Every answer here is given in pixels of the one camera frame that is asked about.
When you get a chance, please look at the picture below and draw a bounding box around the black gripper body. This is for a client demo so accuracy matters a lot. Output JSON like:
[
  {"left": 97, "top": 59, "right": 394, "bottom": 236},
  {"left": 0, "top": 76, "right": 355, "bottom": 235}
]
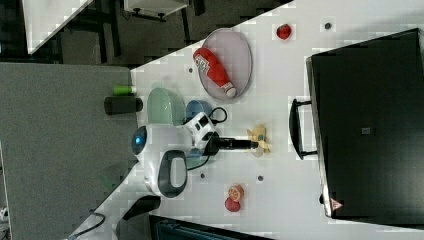
[{"left": 209, "top": 133, "right": 249, "bottom": 154}]

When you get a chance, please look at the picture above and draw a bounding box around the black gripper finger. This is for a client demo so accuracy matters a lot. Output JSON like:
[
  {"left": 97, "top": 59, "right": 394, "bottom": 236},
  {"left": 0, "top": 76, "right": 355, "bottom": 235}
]
[{"left": 249, "top": 141, "right": 259, "bottom": 149}]

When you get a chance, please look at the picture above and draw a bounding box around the peeled toy banana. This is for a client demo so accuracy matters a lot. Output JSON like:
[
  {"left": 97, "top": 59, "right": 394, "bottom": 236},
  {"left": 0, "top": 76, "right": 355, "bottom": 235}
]
[{"left": 247, "top": 124, "right": 270, "bottom": 158}]

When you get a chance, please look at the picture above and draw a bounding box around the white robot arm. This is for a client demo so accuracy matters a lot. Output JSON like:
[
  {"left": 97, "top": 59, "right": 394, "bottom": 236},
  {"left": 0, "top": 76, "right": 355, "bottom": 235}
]
[{"left": 66, "top": 112, "right": 259, "bottom": 240}]

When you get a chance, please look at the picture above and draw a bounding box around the green mug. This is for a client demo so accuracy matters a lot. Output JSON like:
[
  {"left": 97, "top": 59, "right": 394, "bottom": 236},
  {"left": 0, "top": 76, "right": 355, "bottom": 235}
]
[{"left": 186, "top": 149, "right": 210, "bottom": 171}]

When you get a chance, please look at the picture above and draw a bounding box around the blue bowl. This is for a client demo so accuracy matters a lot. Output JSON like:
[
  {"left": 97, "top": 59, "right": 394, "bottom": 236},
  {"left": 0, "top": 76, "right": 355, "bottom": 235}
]
[{"left": 185, "top": 100, "right": 212, "bottom": 120}]

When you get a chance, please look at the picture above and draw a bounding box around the green colander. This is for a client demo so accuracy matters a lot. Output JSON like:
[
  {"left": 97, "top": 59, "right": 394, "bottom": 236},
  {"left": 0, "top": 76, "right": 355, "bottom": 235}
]
[{"left": 147, "top": 88, "right": 185, "bottom": 126}]

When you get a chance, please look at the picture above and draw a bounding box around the red strawberry near orange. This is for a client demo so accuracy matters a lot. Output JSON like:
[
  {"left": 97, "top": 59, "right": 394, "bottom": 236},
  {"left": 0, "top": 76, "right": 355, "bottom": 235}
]
[{"left": 224, "top": 197, "right": 241, "bottom": 212}]

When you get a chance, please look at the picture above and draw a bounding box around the red ketchup bottle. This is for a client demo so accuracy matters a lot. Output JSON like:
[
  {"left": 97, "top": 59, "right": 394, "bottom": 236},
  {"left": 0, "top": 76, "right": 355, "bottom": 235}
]
[{"left": 193, "top": 47, "right": 237, "bottom": 98}]

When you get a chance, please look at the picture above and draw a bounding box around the grey round plate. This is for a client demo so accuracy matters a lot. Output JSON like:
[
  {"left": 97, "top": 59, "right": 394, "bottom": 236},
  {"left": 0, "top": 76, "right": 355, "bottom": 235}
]
[{"left": 198, "top": 28, "right": 252, "bottom": 102}]

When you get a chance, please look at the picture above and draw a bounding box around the green bottle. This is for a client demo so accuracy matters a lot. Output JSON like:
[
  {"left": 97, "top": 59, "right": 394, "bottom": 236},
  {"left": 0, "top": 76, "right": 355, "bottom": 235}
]
[{"left": 113, "top": 86, "right": 137, "bottom": 96}]

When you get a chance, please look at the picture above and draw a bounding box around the black toaster oven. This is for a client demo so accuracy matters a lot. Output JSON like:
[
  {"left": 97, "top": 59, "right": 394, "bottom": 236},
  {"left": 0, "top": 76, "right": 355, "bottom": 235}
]
[{"left": 305, "top": 28, "right": 424, "bottom": 229}]

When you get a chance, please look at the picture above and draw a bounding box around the red strawberry near plate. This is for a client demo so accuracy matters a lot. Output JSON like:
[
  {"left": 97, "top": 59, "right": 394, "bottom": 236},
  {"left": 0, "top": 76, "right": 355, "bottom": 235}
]
[{"left": 276, "top": 24, "right": 292, "bottom": 40}]

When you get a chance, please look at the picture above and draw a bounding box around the white cabinet on casters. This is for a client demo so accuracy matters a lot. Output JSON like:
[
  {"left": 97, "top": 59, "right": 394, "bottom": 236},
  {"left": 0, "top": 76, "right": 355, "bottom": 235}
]
[{"left": 123, "top": 0, "right": 190, "bottom": 20}]

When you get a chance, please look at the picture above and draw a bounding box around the white side table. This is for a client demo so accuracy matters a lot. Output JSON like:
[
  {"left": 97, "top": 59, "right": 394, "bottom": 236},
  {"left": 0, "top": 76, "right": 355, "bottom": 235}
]
[{"left": 21, "top": 0, "right": 94, "bottom": 54}]

